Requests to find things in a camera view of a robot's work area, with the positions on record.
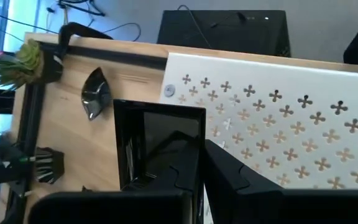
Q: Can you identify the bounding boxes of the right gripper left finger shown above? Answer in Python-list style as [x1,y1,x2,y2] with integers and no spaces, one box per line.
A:
[28,138,200,224]

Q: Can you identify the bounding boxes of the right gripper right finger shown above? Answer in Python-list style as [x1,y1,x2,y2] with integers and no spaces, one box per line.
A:
[204,139,358,224]

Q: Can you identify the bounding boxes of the black wavy-edged mini plate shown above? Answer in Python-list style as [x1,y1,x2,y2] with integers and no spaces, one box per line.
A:
[34,146,65,185]

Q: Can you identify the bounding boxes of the black square mini plate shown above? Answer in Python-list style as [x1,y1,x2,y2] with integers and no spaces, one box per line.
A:
[112,98,207,192]

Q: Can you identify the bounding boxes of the black leaf-shaped mini plate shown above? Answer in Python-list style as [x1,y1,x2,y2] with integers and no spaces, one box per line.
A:
[81,67,113,121]

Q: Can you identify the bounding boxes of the white perforated riser shelf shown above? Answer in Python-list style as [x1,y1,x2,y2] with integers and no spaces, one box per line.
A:
[158,52,358,191]

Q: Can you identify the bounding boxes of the potted green succulent plant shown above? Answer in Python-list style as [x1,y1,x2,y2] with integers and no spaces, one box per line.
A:
[0,39,64,91]

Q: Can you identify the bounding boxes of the black monitor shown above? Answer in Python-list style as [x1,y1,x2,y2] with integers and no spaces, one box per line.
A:
[156,9,291,58]

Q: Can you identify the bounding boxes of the large window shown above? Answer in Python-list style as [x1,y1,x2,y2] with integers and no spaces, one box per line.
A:
[0,0,40,141]

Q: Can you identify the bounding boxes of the black aluminium table frame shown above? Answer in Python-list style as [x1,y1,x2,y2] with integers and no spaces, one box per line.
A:
[0,42,168,224]

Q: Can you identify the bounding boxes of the black curved clamp handle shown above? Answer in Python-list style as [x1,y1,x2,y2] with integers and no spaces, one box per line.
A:
[57,21,114,58]

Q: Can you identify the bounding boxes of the black floor cable bundle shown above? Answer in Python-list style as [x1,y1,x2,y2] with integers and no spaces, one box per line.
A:
[56,0,107,17]

